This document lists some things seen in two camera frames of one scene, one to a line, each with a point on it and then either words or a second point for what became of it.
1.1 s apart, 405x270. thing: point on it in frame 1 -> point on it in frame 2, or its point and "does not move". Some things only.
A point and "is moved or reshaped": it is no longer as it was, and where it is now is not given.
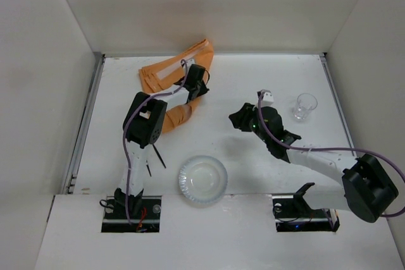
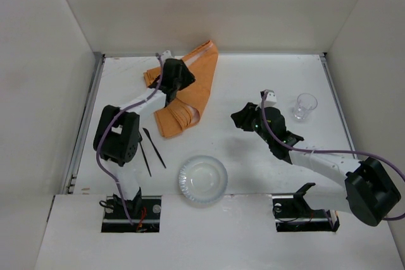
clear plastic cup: (305, 104) does not move
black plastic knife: (159, 155) does not move
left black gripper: (196, 90) -> (182, 76)
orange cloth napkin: (161, 76) is moved or reshaped
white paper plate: (202, 179) does not move
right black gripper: (245, 116) does not move
